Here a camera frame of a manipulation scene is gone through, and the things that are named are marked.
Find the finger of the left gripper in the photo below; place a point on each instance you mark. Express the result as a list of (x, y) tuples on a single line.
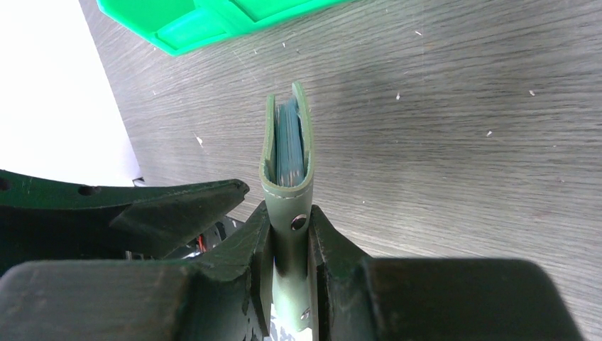
[(45, 219)]

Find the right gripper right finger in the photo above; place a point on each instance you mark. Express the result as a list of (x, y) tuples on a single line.
[(355, 296)]

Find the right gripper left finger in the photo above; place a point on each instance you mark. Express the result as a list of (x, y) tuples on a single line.
[(224, 294)]

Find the sage green card holder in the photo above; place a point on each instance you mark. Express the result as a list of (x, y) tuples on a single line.
[(286, 172)]

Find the green plastic double bin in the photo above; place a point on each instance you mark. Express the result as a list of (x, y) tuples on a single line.
[(179, 27)]

